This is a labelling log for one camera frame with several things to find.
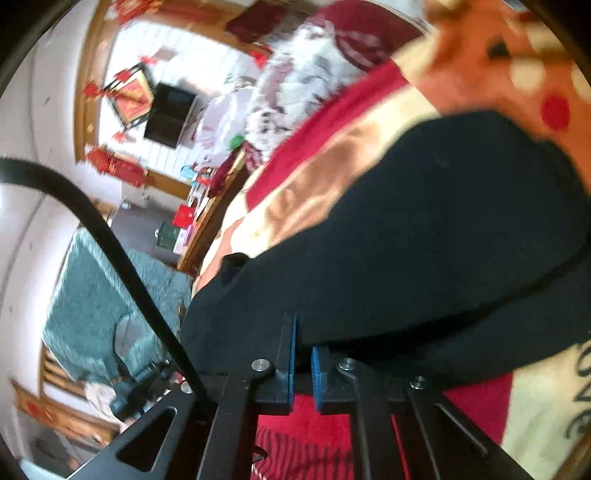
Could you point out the red hanging wall banner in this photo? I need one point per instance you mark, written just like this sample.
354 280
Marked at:
115 166

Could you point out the black pants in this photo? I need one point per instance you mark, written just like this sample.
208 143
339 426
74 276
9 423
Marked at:
415 230

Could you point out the wooden chair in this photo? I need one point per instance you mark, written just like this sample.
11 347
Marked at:
51 410

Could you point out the white maroon floral quilt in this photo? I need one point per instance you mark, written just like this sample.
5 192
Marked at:
304 78

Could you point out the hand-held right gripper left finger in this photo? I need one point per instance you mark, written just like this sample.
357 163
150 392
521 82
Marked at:
291 364

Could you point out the red gift box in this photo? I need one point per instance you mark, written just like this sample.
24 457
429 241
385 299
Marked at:
183 217

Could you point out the dark red patterned cloth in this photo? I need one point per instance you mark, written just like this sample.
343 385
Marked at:
364 32

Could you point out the red cream printed blanket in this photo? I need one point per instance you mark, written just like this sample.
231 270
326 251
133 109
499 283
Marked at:
318 166

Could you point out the clear plastic bag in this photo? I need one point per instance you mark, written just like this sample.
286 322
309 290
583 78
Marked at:
221 120

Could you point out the green box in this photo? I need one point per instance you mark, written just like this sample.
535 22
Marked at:
167 236

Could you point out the teal fuzzy blanket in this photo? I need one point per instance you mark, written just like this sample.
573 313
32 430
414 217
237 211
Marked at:
87 300

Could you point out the red diamond wall decoration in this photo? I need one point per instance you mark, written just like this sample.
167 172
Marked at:
133 98

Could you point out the black wall television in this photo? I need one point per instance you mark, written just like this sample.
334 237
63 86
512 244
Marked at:
168 115

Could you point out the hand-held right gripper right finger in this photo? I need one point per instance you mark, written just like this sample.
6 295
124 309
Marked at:
316 381

